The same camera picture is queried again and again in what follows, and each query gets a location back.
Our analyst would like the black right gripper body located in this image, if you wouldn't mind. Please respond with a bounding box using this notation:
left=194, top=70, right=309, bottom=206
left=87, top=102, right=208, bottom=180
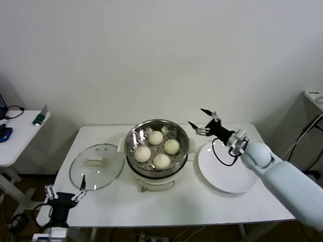
left=206, top=119, right=235, bottom=146

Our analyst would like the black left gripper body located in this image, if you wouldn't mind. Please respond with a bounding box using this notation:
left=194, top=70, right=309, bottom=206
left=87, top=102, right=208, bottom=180
left=47, top=192, right=78, bottom=228

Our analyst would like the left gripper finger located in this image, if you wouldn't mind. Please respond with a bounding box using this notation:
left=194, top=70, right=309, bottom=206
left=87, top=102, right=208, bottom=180
left=71, top=174, right=88, bottom=202
left=44, top=184, right=56, bottom=201

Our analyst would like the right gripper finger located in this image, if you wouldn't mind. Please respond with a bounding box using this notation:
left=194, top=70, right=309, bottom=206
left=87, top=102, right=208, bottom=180
left=200, top=108, right=220, bottom=122
left=187, top=120, right=211, bottom=136

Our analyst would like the round glass pot lid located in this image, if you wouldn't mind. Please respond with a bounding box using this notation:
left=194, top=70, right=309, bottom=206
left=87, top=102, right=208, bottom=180
left=69, top=143, right=125, bottom=191

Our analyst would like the white steamed baozi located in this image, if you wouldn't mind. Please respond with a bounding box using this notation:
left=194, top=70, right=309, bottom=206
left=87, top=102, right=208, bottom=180
left=153, top=153, right=171, bottom=170
left=134, top=146, right=151, bottom=163
left=148, top=130, right=164, bottom=146
left=164, top=139, right=181, bottom=155

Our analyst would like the stainless steel steamer basket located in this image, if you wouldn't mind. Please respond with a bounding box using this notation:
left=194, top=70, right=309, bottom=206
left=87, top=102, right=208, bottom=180
left=125, top=119, right=190, bottom=177

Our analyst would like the grey floor plug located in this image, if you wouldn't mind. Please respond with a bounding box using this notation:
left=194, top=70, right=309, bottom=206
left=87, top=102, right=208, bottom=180
left=7, top=213, right=29, bottom=234

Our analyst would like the white round plate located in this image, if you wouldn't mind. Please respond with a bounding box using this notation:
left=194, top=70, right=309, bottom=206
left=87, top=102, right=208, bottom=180
left=197, top=140, right=259, bottom=194

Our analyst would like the white side table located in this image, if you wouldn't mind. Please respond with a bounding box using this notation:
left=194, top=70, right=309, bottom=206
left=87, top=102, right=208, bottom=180
left=0, top=109, right=51, bottom=211

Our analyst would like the cream electric cooking pot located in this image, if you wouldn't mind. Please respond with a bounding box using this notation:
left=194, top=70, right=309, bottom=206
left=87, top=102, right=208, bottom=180
left=117, top=137, right=197, bottom=194

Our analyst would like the blue small device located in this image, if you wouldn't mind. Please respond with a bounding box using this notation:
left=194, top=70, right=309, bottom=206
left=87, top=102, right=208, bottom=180
left=0, top=127, right=13, bottom=144

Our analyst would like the white work table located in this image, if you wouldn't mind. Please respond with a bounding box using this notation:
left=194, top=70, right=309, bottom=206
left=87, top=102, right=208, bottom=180
left=35, top=123, right=305, bottom=242

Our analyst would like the white power strip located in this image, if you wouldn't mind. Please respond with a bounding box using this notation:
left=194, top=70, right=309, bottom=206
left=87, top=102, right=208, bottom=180
left=138, top=234, right=170, bottom=242

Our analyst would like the white shelf table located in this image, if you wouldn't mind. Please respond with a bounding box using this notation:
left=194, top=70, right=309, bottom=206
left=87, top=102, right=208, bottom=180
left=294, top=90, right=323, bottom=192

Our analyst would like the black table foot bar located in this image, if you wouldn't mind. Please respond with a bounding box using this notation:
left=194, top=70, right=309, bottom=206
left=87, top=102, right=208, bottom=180
left=301, top=170, right=321, bottom=178

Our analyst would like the laptop with blue screen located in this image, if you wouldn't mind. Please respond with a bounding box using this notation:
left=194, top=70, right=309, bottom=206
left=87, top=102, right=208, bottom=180
left=0, top=93, right=7, bottom=119

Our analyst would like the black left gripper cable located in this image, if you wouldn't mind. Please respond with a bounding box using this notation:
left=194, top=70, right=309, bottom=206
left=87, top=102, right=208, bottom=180
left=32, top=203, right=55, bottom=227

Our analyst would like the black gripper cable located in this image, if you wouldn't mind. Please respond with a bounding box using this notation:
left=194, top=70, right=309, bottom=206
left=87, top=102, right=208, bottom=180
left=32, top=203, right=55, bottom=227
left=211, top=137, right=239, bottom=167

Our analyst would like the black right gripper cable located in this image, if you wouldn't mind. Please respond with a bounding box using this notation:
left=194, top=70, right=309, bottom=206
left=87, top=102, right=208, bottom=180
left=211, top=137, right=239, bottom=167

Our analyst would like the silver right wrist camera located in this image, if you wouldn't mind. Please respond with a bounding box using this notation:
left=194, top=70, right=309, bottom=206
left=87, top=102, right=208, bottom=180
left=226, top=129, right=250, bottom=156

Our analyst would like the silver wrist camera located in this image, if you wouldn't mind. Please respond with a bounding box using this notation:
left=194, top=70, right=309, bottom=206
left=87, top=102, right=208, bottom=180
left=32, top=227, right=68, bottom=242
left=226, top=129, right=250, bottom=156

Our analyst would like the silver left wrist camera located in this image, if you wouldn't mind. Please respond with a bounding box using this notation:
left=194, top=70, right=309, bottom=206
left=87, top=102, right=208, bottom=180
left=32, top=227, right=68, bottom=242

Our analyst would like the white power cable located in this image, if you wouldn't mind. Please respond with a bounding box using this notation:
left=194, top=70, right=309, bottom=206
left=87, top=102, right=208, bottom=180
left=277, top=118, right=319, bottom=162

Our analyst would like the black power cable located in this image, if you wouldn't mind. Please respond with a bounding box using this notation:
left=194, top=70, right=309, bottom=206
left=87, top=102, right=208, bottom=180
left=281, top=115, right=323, bottom=172

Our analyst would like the black cable with plug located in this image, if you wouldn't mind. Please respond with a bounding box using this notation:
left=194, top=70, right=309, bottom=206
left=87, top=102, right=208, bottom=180
left=5, top=105, right=25, bottom=120

